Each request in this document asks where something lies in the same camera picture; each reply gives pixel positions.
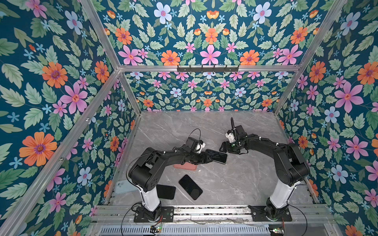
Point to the aluminium frame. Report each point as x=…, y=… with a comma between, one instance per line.
x=75, y=75

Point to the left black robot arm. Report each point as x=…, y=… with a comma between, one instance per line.
x=148, y=169

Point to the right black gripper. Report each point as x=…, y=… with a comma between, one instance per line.
x=226, y=148

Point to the light blue phone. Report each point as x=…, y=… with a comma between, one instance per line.
x=123, y=187

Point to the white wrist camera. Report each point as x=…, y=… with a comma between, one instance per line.
x=230, y=136
x=200, y=146

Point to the white ventilated cable duct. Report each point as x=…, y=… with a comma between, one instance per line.
x=185, y=230

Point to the pink phone case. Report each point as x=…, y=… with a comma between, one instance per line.
x=186, y=166

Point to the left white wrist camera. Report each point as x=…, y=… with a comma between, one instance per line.
x=200, y=146

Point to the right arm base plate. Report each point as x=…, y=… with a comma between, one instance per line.
x=257, y=213

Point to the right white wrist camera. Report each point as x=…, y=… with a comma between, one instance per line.
x=230, y=136

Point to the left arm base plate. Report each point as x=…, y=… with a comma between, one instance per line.
x=161, y=214

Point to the purple-edged phone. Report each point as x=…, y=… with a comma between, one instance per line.
x=166, y=192

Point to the silver-edged black phone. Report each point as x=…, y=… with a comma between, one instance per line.
x=216, y=156

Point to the black phone face up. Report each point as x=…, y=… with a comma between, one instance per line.
x=190, y=187

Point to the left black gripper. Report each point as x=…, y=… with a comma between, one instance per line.
x=203, y=160

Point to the black hook rail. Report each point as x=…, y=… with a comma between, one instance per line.
x=211, y=68

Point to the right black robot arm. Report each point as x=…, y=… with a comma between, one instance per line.
x=290, y=166

